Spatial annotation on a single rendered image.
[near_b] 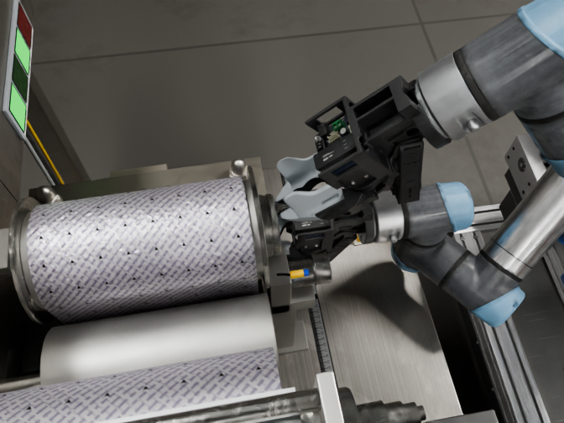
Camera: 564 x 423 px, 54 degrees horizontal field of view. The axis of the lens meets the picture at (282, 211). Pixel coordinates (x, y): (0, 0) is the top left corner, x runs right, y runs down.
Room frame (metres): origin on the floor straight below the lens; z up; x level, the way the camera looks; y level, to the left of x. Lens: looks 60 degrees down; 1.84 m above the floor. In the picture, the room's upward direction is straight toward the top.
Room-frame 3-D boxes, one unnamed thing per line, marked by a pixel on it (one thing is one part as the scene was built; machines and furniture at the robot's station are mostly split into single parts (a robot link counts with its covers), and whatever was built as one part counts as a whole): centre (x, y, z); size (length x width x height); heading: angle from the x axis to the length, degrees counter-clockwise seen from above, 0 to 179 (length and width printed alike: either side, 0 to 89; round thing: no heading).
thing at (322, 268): (0.30, -0.05, 1.18); 0.04 x 0.02 x 0.04; 10
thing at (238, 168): (0.54, 0.07, 1.05); 0.04 x 0.04 x 0.04
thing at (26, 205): (0.27, 0.28, 1.25); 0.15 x 0.01 x 0.15; 10
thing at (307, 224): (0.40, -0.07, 1.12); 0.12 x 0.08 x 0.09; 100
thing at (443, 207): (0.42, -0.23, 1.11); 0.11 x 0.08 x 0.09; 100
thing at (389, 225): (0.41, -0.15, 1.11); 0.08 x 0.05 x 0.08; 10
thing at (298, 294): (0.29, -0.01, 1.05); 0.06 x 0.05 x 0.31; 100
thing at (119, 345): (0.18, 0.13, 1.18); 0.26 x 0.12 x 0.12; 100
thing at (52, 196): (0.48, 0.39, 1.05); 0.04 x 0.04 x 0.04
